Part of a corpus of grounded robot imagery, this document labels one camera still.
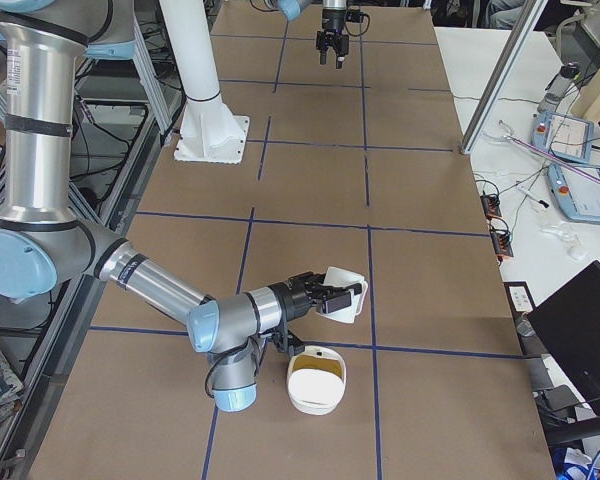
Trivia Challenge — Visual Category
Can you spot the orange circuit board lower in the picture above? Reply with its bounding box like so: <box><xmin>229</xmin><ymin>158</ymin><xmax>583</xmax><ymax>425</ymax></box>
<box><xmin>489</xmin><ymin>227</ymin><xmax>514</xmax><ymax>262</ymax></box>

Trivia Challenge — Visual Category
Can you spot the blue teach pendant near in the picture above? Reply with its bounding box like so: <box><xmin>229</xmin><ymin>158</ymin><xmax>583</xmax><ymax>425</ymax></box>
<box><xmin>548</xmin><ymin>164</ymin><xmax>600</xmax><ymax>224</ymax></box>

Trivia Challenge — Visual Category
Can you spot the blue teach pendant far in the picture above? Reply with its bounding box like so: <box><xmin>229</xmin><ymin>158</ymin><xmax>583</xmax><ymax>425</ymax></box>
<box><xmin>531</xmin><ymin>111</ymin><xmax>595</xmax><ymax>164</ymax></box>

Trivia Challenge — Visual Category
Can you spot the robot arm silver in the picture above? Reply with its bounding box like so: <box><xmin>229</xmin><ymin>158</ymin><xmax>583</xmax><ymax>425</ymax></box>
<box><xmin>0</xmin><ymin>1</ymin><xmax>367</xmax><ymax>415</ymax></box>
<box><xmin>249</xmin><ymin>0</ymin><xmax>349</xmax><ymax>70</ymax></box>

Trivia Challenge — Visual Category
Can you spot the white pedestal column base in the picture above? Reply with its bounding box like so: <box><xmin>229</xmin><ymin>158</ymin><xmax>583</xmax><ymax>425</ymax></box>
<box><xmin>160</xmin><ymin>0</ymin><xmax>250</xmax><ymax>164</ymax></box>

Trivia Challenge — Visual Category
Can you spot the white bowl with handles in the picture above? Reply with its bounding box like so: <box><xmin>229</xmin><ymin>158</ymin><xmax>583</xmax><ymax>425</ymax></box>
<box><xmin>286</xmin><ymin>345</ymin><xmax>347</xmax><ymax>416</ymax></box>

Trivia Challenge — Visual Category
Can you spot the orange circuit board upper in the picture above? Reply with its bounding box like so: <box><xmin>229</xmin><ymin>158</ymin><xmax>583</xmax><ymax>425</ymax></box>
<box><xmin>480</xmin><ymin>193</ymin><xmax>502</xmax><ymax>219</ymax></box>

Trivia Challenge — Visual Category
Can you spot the white ribbed mug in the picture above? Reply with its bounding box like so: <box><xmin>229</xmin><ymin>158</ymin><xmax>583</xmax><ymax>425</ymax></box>
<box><xmin>316</xmin><ymin>266</ymin><xmax>368</xmax><ymax>324</ymax></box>

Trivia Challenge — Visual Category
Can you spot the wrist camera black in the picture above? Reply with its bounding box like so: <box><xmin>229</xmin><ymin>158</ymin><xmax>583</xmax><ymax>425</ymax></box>
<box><xmin>346</xmin><ymin>9</ymin><xmax>370</xmax><ymax>24</ymax></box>
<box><xmin>271</xmin><ymin>331</ymin><xmax>305</xmax><ymax>357</ymax></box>

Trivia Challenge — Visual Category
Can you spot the water bottle grey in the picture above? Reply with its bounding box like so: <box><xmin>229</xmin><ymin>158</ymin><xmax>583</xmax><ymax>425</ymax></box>
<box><xmin>537</xmin><ymin>62</ymin><xmax>581</xmax><ymax>113</ymax></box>

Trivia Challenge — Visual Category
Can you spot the blue teach pendant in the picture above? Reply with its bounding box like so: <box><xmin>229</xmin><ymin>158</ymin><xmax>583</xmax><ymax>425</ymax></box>
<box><xmin>531</xmin><ymin>111</ymin><xmax>595</xmax><ymax>164</ymax></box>
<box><xmin>548</xmin><ymin>164</ymin><xmax>600</xmax><ymax>224</ymax></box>

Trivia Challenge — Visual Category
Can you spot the orange circuit board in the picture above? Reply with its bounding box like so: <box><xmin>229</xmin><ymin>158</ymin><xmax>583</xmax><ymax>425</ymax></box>
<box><xmin>489</xmin><ymin>227</ymin><xmax>514</xmax><ymax>262</ymax></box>
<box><xmin>480</xmin><ymin>193</ymin><xmax>502</xmax><ymax>219</ymax></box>

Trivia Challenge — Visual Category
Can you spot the grey aluminium frame post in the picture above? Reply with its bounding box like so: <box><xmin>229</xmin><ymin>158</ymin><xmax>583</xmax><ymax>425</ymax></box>
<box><xmin>460</xmin><ymin>0</ymin><xmax>547</xmax><ymax>155</ymax></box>

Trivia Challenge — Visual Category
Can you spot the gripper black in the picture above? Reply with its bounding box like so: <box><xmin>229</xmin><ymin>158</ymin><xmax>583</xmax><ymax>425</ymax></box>
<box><xmin>269</xmin><ymin>272</ymin><xmax>356</xmax><ymax>321</ymax></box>
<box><xmin>316</xmin><ymin>7</ymin><xmax>349</xmax><ymax>69</ymax></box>

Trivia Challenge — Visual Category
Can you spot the black laptop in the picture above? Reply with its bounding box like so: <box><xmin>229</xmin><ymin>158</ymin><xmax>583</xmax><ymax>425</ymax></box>
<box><xmin>528</xmin><ymin>260</ymin><xmax>600</xmax><ymax>415</ymax></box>

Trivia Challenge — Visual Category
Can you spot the purple reacher grabber stick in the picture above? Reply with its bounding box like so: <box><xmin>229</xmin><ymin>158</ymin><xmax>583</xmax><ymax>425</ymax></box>
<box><xmin>499</xmin><ymin>127</ymin><xmax>600</xmax><ymax>194</ymax></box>

